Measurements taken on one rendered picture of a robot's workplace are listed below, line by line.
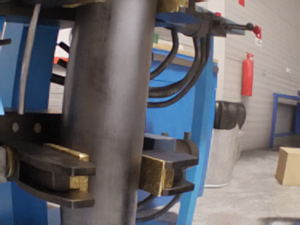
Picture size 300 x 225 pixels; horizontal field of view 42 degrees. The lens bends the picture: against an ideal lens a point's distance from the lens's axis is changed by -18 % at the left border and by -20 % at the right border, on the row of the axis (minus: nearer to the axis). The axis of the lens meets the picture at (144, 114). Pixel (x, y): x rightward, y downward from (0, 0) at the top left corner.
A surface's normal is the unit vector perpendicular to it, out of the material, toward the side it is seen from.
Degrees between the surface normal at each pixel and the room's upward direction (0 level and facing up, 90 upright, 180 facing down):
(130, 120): 90
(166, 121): 90
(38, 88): 90
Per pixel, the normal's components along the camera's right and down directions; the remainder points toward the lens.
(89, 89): -0.22, 0.04
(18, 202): 0.76, 0.11
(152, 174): -0.82, -0.05
